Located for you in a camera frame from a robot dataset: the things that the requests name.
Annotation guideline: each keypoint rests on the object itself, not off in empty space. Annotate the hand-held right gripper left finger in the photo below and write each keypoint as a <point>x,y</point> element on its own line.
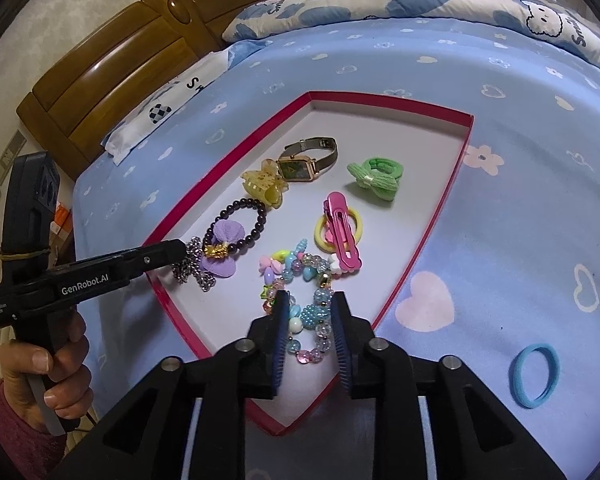
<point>280,340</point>

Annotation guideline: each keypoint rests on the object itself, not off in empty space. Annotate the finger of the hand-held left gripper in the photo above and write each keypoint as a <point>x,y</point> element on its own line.
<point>160,257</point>

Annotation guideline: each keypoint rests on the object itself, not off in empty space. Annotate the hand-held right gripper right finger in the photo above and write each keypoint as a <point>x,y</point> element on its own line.
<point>341,345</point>

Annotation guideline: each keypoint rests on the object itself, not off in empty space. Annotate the pink hair clip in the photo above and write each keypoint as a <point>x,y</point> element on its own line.
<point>342,230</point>

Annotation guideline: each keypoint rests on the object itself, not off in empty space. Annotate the yellow hair claw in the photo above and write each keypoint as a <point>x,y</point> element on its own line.
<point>262,185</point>

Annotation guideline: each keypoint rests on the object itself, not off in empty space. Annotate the mesh-band wrist watch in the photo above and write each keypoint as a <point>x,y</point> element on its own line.
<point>297,169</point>

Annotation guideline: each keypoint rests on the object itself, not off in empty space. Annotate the red-rimmed white box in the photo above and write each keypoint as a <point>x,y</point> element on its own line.
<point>380,135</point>

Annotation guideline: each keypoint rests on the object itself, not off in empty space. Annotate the person's left forearm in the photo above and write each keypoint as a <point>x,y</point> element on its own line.
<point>20,440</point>

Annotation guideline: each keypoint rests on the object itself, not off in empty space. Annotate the person's left hand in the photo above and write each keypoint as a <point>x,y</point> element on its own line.
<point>62,370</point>

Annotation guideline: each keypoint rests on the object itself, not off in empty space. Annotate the orange box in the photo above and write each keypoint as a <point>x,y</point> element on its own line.
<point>62,232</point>

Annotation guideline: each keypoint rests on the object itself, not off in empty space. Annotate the white and blue pillow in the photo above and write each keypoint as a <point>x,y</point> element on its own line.
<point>160,110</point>

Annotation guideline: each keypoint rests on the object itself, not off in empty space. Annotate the wooden headboard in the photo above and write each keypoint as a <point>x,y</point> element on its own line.
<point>130,45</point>

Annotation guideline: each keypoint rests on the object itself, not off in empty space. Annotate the light blue printed bed sheet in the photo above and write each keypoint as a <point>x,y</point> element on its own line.
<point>505,185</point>

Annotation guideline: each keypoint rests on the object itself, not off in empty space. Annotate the blue white cloud pillow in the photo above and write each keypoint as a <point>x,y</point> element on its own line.
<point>380,2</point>

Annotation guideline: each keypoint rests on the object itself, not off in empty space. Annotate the wall switch panel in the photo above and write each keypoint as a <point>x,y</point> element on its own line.
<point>7,160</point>

